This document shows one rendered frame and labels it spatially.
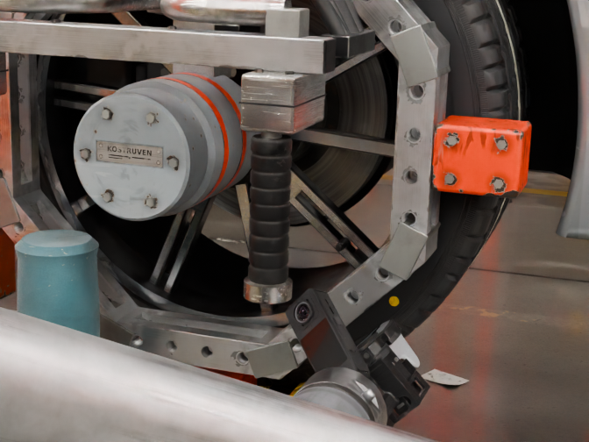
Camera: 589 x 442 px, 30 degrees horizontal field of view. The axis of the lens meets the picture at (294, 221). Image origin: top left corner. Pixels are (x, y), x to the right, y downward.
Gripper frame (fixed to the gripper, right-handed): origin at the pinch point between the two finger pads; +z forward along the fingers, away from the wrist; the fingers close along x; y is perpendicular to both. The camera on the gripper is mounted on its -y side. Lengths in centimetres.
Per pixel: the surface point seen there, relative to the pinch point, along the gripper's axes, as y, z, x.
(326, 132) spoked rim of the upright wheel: -21.3, 4.3, 8.5
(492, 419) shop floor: 43, 123, -47
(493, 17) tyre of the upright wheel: -18.6, 8.1, 30.7
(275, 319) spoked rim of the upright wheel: -8.6, 2.3, -11.1
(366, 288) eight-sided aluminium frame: -4.9, -6.2, 4.1
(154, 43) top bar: -34.9, -25.3, 11.8
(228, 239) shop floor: -40, 243, -129
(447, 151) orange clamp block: -10.5, -6.3, 20.8
